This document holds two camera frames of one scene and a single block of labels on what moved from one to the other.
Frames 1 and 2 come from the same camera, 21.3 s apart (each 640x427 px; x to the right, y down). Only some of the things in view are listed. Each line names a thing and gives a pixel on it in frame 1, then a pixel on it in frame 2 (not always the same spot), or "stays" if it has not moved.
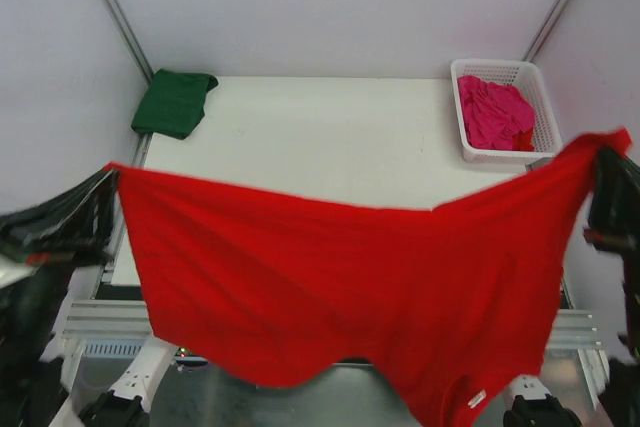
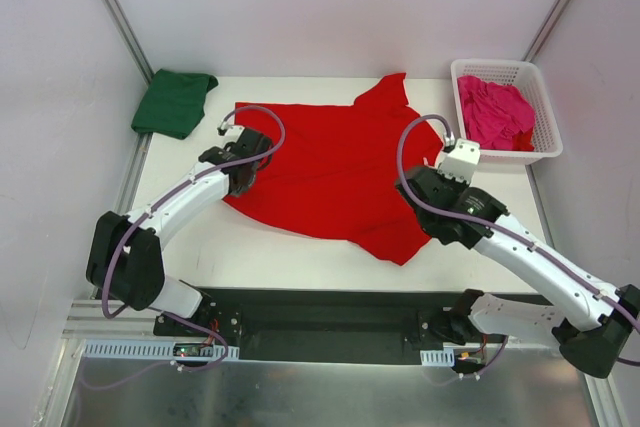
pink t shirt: (493, 114) stays
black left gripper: (55, 229) -> (245, 179)
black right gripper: (615, 212) -> (413, 192)
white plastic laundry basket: (504, 112) stays
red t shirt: (455, 308) -> (334, 173)
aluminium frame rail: (127, 321) stays
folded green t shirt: (173, 103) stays
